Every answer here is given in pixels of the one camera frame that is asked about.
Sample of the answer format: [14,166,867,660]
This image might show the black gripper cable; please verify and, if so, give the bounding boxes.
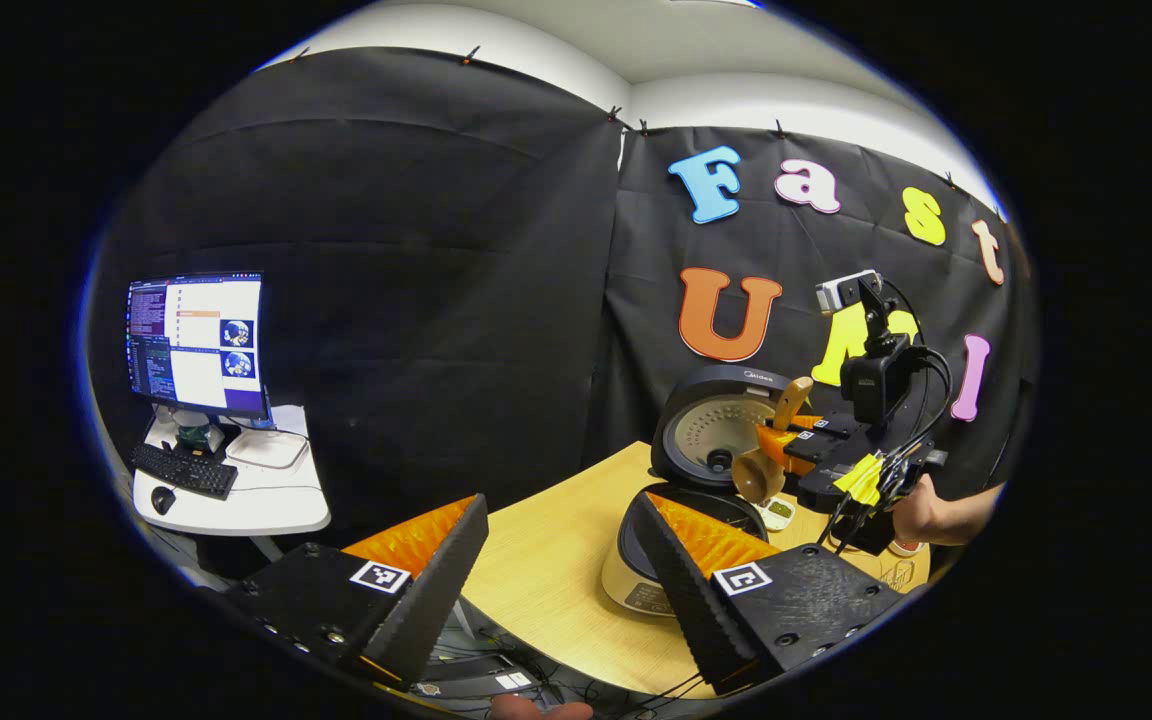
[881,280,955,471]

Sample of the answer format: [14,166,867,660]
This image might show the dark grey rice cooker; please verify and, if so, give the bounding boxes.
[601,365,809,618]

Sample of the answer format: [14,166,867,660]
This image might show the dark box white label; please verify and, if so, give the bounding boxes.
[414,655,542,701]

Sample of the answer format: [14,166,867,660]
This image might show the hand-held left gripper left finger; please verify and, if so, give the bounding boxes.
[219,493,490,691]

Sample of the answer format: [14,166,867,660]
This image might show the black keyboard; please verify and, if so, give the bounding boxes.
[131,442,239,501]

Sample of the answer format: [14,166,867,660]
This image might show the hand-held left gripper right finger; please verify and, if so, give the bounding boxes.
[633,490,907,696]

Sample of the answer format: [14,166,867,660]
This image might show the white side desk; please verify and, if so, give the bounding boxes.
[131,405,332,538]

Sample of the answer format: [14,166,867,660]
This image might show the black backdrop cloth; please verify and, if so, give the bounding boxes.
[86,45,1037,561]

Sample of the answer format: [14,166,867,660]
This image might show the clear glass chopstick holder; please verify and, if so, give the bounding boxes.
[876,555,933,597]

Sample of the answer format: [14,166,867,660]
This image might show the computer monitor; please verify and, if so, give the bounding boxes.
[126,270,270,421]

